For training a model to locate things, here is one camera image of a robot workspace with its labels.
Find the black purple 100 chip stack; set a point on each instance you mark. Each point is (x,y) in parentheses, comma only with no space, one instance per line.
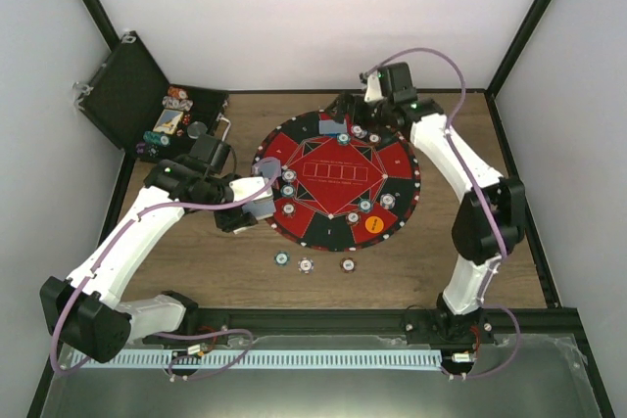
(145,150)

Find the card dealt seat four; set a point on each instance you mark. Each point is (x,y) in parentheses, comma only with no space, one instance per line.
(267,168)

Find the red chips seat one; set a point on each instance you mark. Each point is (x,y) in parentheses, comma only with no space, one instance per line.
(353,218)

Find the card dealt seat six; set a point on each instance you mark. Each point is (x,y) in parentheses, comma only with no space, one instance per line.
(330,127)

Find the blue orange 10 chip row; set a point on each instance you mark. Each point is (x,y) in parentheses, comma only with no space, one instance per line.
(184,105)

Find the blue playing card box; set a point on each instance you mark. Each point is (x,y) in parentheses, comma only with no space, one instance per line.
(168,121)

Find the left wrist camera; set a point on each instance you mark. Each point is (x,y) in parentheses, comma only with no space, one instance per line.
(209,154)

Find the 50 chips mat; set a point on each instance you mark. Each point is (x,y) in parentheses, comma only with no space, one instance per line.
(365,205)

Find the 10 chips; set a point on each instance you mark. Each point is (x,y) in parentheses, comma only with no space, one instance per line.
(358,132)
(288,175)

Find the light blue slotted strip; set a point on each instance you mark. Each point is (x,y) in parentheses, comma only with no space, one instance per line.
(267,359)

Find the red chips seat two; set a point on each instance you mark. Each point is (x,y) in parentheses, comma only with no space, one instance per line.
(288,210)

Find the blue orange 10 chip stack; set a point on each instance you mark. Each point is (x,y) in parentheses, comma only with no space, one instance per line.
(305,265)

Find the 10 chips mat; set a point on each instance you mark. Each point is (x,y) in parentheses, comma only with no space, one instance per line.
(387,201)

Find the red orange chip row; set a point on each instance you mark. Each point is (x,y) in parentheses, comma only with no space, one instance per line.
(177,93)

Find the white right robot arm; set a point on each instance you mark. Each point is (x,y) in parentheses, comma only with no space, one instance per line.
(491,215)

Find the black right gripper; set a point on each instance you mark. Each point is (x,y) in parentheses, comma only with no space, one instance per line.
(345,101)

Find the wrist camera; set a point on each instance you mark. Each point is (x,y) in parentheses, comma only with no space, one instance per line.
(396,83)
(209,154)

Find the chrome case handle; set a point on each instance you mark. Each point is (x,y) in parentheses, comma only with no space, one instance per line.
(223,127)

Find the black poker chip case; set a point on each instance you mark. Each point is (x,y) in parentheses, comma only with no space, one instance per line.
(123,99)

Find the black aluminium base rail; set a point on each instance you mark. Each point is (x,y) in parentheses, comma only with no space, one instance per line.
(419,326)

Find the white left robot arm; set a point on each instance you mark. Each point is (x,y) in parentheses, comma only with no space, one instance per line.
(85,310)

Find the blue green 50 chip stack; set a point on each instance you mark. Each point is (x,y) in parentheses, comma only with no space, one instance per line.
(281,258)

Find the red brown chip stack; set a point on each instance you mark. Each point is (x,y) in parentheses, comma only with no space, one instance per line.
(347,265)

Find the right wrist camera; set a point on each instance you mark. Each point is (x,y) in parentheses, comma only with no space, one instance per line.
(396,83)

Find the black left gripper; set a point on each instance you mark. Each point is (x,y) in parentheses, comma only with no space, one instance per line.
(234,220)

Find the clear acrylic dealer button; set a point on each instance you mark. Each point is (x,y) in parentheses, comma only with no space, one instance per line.
(196,129)

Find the white card box tray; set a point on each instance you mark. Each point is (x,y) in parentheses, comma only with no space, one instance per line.
(242,229)

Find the round red black poker mat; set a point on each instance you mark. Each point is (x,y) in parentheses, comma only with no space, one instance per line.
(332,179)

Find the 50 chips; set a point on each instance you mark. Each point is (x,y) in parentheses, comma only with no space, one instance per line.
(288,191)
(344,139)

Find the blue green 50 chip row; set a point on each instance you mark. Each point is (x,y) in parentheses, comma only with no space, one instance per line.
(156,138)

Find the orange big blind button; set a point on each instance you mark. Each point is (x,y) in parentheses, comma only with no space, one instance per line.
(374,225)

